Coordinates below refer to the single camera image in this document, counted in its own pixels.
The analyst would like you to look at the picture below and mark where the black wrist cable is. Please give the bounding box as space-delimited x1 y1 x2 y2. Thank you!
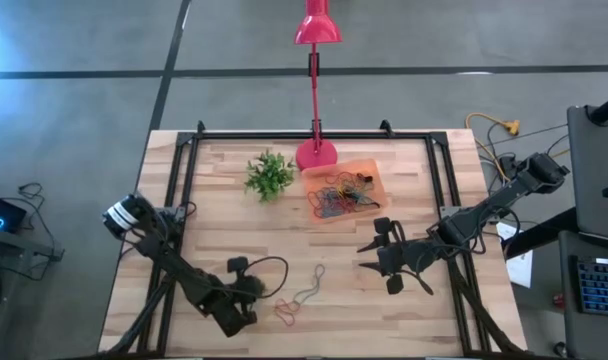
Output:
242 255 290 300
390 218 436 298

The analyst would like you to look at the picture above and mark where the black diagonal bar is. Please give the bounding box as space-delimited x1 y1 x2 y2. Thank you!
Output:
500 207 581 260

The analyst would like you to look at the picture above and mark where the black power adapter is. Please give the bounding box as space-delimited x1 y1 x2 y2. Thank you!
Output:
497 153 523 182

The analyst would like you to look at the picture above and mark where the green plant white pot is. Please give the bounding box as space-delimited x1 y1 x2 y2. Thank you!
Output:
243 147 298 204

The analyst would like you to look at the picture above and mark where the black box blue light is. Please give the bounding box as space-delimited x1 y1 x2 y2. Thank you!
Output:
0 192 28 234

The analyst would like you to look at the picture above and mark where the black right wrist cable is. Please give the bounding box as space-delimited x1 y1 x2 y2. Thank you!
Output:
390 218 436 298

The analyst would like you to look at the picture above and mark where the white paper sheet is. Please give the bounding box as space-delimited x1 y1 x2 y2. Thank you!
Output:
494 221 534 290

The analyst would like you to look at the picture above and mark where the backlit black keyboard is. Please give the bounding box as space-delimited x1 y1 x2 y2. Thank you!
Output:
576 255 608 317

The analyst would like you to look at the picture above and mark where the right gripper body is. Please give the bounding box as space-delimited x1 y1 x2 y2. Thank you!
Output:
372 216 442 297

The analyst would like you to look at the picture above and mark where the grey desk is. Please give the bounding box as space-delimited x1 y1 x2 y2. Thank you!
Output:
557 230 608 360
566 103 608 236

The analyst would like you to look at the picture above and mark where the orange translucent plastic bin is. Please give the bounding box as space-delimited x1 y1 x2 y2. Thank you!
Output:
300 157 390 225

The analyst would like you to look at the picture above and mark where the yellow extension cord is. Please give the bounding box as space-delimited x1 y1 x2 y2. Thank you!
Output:
464 112 521 184

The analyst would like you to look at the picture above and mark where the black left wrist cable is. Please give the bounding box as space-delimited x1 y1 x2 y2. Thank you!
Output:
242 255 290 300

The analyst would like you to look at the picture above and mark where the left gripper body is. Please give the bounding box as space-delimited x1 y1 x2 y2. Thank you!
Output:
198 255 260 340

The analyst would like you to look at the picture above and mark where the grey metal stand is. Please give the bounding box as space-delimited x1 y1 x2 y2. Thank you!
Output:
0 227 65 281

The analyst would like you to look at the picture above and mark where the red desk lamp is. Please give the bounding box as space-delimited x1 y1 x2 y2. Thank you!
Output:
292 0 343 173

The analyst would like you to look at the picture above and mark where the black floor cable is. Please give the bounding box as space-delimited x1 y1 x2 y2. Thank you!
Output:
16 182 60 261

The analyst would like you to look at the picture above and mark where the red rubber band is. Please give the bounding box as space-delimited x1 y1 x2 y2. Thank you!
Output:
273 297 302 328
324 171 365 190

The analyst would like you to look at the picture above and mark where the teal rubber band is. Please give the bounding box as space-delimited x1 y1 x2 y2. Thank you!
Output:
292 262 327 308
351 192 384 210
307 185 346 221

